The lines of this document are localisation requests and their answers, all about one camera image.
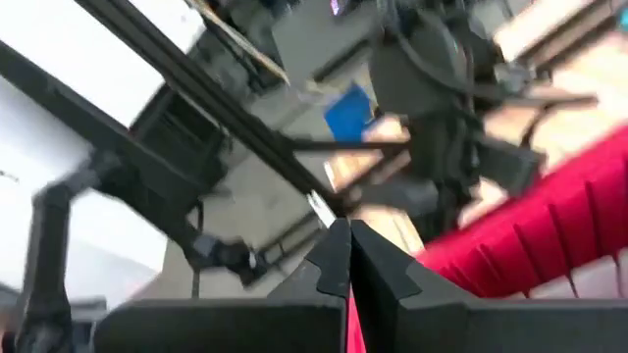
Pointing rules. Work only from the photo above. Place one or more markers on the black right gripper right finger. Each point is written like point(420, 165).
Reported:
point(490, 328)

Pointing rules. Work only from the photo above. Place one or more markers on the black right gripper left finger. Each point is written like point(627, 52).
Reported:
point(221, 328)

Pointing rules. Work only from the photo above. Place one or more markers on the large red plastic bin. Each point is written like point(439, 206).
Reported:
point(539, 220)

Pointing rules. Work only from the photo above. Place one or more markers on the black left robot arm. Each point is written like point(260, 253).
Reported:
point(432, 73)

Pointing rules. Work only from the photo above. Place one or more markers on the blue plastic bin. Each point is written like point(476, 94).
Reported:
point(348, 115)

